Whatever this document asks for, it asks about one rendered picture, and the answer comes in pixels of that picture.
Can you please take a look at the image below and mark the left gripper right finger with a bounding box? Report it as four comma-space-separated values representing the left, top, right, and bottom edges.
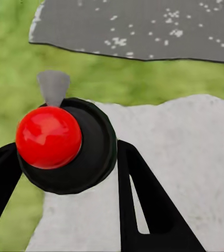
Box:
117, 139, 206, 252

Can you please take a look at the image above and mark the insectifuge atomizer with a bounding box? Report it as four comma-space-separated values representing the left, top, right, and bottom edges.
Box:
15, 70, 118, 195

